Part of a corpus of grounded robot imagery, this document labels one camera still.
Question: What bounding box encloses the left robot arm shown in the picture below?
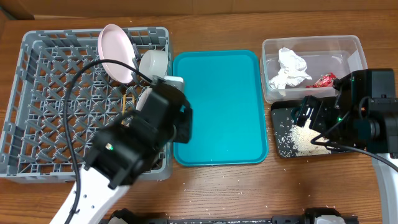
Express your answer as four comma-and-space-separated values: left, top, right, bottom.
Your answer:
52, 76, 193, 223

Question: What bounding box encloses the clear plastic bin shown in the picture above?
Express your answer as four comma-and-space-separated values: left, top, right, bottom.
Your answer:
260, 35, 368, 104

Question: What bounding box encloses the wooden chopstick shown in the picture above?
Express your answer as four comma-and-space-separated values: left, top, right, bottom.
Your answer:
125, 95, 136, 112
122, 95, 126, 114

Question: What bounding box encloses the red snack wrapper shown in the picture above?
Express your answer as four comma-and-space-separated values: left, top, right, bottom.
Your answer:
307, 72, 336, 88

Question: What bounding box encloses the black tray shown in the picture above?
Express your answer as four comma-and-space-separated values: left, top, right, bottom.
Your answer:
270, 100, 361, 159

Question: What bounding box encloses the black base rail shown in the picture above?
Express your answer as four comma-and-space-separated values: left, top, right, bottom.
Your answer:
99, 207, 359, 224

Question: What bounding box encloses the pink bowl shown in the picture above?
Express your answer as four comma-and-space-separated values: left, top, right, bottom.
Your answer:
136, 88, 152, 111

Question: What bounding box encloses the teal plastic tray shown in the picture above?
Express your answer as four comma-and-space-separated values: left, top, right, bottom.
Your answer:
173, 50, 269, 166

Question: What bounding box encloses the rice pile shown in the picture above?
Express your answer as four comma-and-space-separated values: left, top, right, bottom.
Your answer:
275, 107, 333, 157

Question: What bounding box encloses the grey dishwasher rack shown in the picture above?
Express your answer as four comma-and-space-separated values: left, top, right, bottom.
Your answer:
0, 26, 174, 184

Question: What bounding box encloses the grey bowl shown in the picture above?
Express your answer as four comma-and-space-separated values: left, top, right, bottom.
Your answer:
139, 50, 169, 79

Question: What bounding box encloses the large white plate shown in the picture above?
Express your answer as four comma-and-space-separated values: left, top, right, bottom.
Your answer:
98, 24, 135, 84

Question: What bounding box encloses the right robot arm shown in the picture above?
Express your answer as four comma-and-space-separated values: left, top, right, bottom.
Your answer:
292, 68, 397, 223

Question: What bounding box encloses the white napkin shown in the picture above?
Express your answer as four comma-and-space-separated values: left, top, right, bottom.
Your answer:
265, 47, 313, 98

